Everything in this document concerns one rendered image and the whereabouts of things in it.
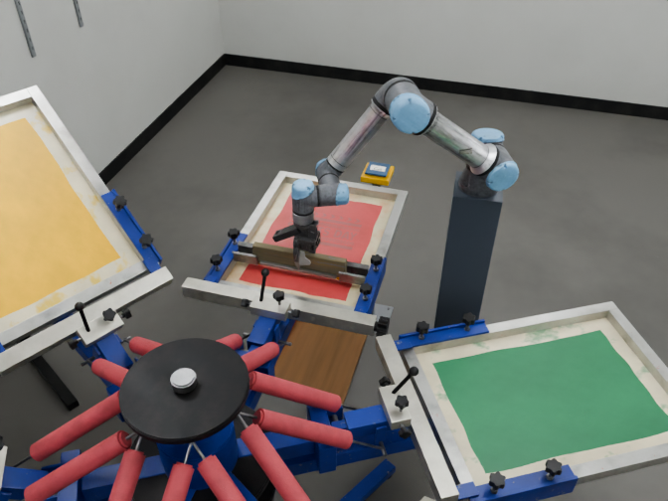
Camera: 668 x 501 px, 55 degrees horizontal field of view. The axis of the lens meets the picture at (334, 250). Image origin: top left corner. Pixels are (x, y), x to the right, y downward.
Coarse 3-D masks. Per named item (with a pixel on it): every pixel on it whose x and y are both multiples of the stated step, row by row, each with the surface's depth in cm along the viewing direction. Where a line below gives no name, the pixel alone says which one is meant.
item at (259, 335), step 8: (264, 320) 211; (272, 320) 211; (280, 320) 217; (256, 328) 208; (264, 328) 208; (272, 328) 209; (256, 336) 206; (264, 336) 206; (272, 336) 211; (248, 344) 205; (256, 344) 204
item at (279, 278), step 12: (288, 204) 276; (288, 216) 270; (276, 228) 263; (264, 240) 257; (288, 240) 257; (252, 264) 246; (252, 276) 241; (276, 276) 241; (288, 276) 241; (288, 288) 236
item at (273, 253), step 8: (256, 248) 238; (264, 248) 237; (272, 248) 237; (280, 248) 237; (288, 248) 237; (264, 256) 240; (272, 256) 239; (280, 256) 238; (288, 256) 236; (312, 256) 233; (320, 256) 233; (328, 256) 233; (336, 256) 233; (288, 264) 239; (312, 264) 236; (320, 264) 235; (328, 264) 233; (336, 264) 232; (344, 264) 231; (328, 272) 236; (336, 272) 235
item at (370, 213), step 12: (348, 204) 276; (360, 204) 276; (372, 204) 276; (348, 216) 270; (360, 216) 270; (372, 216) 270; (372, 228) 264; (360, 240) 258; (324, 252) 251; (336, 252) 251; (348, 252) 251; (360, 252) 251; (300, 276) 241; (312, 276) 241; (300, 288) 236; (312, 288) 236; (324, 288) 236; (336, 288) 236; (348, 288) 236
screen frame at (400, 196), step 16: (288, 176) 287; (304, 176) 287; (272, 192) 277; (352, 192) 282; (368, 192) 280; (384, 192) 277; (400, 192) 277; (256, 208) 268; (400, 208) 268; (256, 224) 262; (384, 240) 252; (384, 256) 244; (256, 288) 230; (336, 304) 224
